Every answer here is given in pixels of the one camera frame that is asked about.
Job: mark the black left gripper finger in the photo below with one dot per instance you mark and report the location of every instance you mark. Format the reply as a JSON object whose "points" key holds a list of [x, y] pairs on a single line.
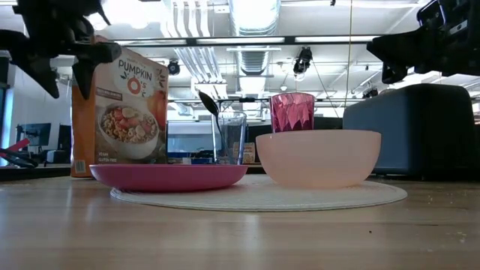
{"points": [[86, 60], [33, 63]]}

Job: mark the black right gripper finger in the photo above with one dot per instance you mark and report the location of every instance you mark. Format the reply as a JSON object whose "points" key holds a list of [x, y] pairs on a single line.
{"points": [[393, 47], [393, 73]]}

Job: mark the orange pumpkin cereal box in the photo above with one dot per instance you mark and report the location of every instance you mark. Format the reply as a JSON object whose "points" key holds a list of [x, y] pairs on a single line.
{"points": [[123, 123]]}

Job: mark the red faceted tumbler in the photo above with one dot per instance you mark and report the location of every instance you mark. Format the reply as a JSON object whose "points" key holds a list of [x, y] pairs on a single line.
{"points": [[292, 112]]}

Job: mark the peach plastic bowl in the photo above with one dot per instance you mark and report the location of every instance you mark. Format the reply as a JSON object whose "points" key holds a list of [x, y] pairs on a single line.
{"points": [[318, 161]]}

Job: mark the pink plastic plate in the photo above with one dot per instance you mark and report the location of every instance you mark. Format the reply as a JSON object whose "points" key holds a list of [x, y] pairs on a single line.
{"points": [[168, 178]]}

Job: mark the black toaster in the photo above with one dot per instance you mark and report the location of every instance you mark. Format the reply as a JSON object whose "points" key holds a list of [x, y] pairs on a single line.
{"points": [[420, 131]]}

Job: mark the black computer monitor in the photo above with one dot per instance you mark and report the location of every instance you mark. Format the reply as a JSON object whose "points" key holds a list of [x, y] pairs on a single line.
{"points": [[33, 134]]}

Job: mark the clear plastic tumbler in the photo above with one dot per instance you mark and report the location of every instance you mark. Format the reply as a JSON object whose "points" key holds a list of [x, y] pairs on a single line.
{"points": [[230, 138]]}

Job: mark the white round woven placemat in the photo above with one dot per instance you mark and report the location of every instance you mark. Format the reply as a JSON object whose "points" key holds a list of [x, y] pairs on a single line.
{"points": [[258, 198]]}

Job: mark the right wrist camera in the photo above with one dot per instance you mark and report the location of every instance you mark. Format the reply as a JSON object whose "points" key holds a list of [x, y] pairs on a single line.
{"points": [[431, 13]]}

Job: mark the black hanging camera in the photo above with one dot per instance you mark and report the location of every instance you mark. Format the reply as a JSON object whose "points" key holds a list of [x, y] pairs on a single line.
{"points": [[303, 60]]}

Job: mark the silver ventilation duct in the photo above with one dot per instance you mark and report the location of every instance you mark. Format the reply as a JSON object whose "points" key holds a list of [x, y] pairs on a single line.
{"points": [[255, 30]]}

